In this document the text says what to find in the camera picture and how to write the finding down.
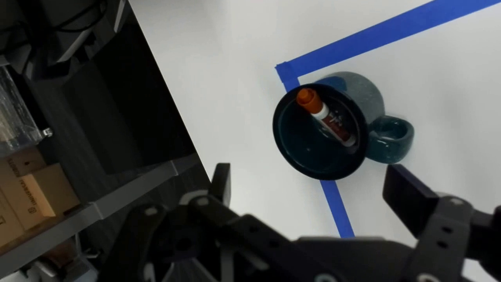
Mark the orange capped marker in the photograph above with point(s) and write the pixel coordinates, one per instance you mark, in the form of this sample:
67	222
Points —
325	116

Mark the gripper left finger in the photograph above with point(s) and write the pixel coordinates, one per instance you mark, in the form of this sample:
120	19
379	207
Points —
219	227

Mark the clear plastic container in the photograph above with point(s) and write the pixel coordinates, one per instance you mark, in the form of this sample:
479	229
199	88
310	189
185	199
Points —
13	113

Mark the grey metal shelf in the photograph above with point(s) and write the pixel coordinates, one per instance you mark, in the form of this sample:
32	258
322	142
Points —
98	211

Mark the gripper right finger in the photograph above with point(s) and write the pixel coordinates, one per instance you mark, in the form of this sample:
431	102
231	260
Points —
438	231

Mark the dark teal ceramic mug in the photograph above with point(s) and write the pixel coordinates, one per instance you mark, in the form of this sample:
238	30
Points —
332	137

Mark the stack of cardboard boxes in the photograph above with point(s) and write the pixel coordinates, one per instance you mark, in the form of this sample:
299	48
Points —
27	196

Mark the blue tape outline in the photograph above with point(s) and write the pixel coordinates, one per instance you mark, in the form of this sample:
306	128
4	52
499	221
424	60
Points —
340	78

